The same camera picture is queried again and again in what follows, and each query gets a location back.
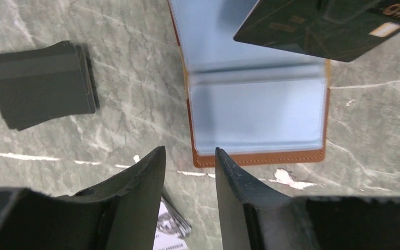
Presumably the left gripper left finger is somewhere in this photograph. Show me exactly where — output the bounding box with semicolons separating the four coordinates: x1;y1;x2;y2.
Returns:
0;146;166;249

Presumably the silver credit card stack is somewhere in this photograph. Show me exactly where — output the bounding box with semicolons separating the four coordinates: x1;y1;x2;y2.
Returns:
153;196;192;250

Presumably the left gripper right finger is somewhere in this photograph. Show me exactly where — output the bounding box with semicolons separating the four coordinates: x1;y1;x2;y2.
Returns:
215;148;400;249

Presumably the brown leather card holder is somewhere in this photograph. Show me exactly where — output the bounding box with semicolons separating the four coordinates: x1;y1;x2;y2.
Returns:
168;1;330;168

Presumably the single black credit card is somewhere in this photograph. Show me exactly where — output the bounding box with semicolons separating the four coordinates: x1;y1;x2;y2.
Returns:
234;0;400;62

